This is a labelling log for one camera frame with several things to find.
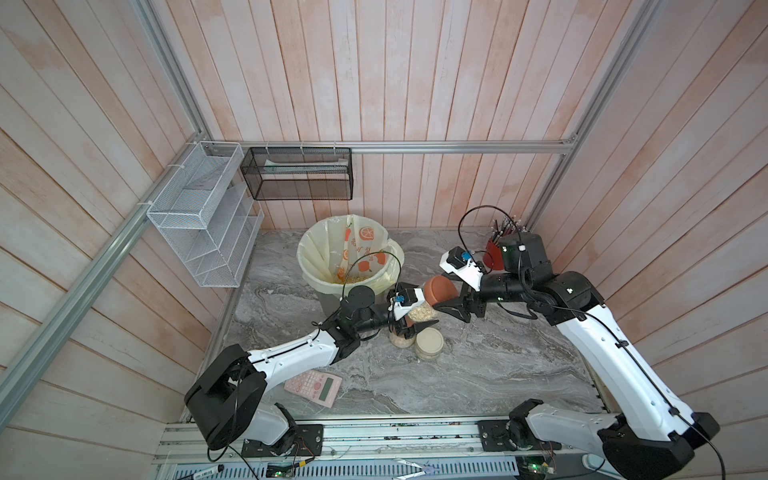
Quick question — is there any brown jar lid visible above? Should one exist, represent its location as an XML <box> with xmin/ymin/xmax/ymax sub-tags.
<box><xmin>422</xmin><ymin>275</ymin><xmax>459</xmax><ymax>306</ymax></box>

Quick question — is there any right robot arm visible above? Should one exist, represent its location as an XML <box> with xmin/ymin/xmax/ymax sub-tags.
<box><xmin>434</xmin><ymin>232</ymin><xmax>720</xmax><ymax>479</ymax></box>

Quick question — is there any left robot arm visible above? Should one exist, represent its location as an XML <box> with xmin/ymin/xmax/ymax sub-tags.
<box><xmin>184</xmin><ymin>284</ymin><xmax>438</xmax><ymax>454</ymax></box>

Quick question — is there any oatmeal jar with brown lid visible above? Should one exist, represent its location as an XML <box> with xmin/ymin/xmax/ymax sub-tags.
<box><xmin>388</xmin><ymin>325</ymin><xmax>415</xmax><ymax>349</ymax></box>

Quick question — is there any oatmeal jar with cream lid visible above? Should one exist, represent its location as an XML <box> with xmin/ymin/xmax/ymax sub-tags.
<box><xmin>414</xmin><ymin>327</ymin><xmax>445</xmax><ymax>361</ymax></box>

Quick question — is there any red pencil cup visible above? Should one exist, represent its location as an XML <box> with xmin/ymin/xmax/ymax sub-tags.
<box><xmin>483</xmin><ymin>239</ymin><xmax>505</xmax><ymax>271</ymax></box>

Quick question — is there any bundle of pencils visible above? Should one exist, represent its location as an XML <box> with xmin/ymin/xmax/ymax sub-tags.
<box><xmin>491</xmin><ymin>218</ymin><xmax>525</xmax><ymax>238</ymax></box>

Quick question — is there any grey trash bin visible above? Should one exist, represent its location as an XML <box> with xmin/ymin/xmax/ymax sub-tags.
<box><xmin>315</xmin><ymin>282</ymin><xmax>356</xmax><ymax>316</ymax></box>

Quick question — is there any pink calculator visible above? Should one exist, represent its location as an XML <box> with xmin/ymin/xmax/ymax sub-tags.
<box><xmin>284</xmin><ymin>370</ymin><xmax>342</xmax><ymax>408</ymax></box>

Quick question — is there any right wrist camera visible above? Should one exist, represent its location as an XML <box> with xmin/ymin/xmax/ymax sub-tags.
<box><xmin>440</xmin><ymin>246</ymin><xmax>483</xmax><ymax>291</ymax></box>

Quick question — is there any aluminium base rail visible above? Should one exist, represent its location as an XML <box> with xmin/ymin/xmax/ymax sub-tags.
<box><xmin>152</xmin><ymin>416</ymin><xmax>619</xmax><ymax>479</ymax></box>

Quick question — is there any horizontal aluminium frame bar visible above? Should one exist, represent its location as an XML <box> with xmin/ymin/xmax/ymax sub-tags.
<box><xmin>238</xmin><ymin>140</ymin><xmax>575</xmax><ymax>155</ymax></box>

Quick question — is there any black wire mesh basket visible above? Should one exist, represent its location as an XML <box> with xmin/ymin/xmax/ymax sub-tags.
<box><xmin>240</xmin><ymin>146</ymin><xmax>354</xmax><ymax>201</ymax></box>

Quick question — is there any white wire mesh shelf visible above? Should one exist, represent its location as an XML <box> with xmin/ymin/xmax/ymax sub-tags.
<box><xmin>147</xmin><ymin>141</ymin><xmax>264</xmax><ymax>288</ymax></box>

